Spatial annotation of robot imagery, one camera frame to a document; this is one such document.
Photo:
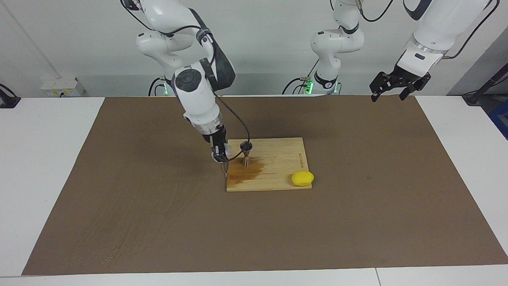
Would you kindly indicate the black stand pole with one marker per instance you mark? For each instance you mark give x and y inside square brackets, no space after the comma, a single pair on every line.
[486,85]

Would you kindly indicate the bamboo cutting board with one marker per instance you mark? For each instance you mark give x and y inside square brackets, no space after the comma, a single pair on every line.
[278,167]

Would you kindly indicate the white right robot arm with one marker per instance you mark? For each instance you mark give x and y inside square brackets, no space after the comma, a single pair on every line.
[194,91]

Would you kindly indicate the yellow lemon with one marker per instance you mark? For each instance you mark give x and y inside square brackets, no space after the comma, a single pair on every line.
[302,178]

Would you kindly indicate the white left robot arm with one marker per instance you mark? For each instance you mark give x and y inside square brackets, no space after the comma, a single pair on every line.
[436,28]

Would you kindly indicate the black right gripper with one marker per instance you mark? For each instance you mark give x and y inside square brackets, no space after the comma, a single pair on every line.
[406,81]

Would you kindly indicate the large brown table mat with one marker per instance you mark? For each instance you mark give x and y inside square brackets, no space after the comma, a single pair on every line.
[254,230]

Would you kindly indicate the white wall socket box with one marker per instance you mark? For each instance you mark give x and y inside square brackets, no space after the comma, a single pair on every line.
[59,86]

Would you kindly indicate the blue crate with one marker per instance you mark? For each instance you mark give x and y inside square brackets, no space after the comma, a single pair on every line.
[501,119]

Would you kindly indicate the steel double jigger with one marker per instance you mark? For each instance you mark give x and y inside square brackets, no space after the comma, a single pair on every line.
[246,157]

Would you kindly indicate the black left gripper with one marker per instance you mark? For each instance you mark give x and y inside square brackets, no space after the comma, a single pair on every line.
[217,141]

